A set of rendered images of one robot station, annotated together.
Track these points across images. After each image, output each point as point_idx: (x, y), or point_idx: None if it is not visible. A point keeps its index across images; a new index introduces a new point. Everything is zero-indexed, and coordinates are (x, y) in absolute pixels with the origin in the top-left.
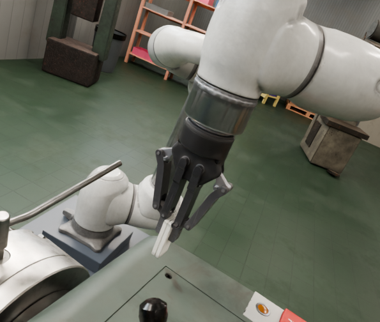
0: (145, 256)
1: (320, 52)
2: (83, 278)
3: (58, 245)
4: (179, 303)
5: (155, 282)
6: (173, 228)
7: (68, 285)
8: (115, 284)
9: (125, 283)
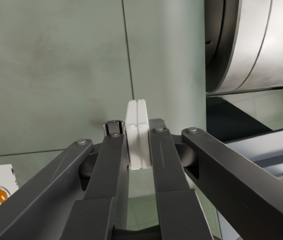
0: (171, 130)
1: None
2: (217, 76)
3: None
4: (76, 102)
5: (126, 103)
6: (113, 120)
7: (220, 45)
8: (160, 47)
9: (151, 61)
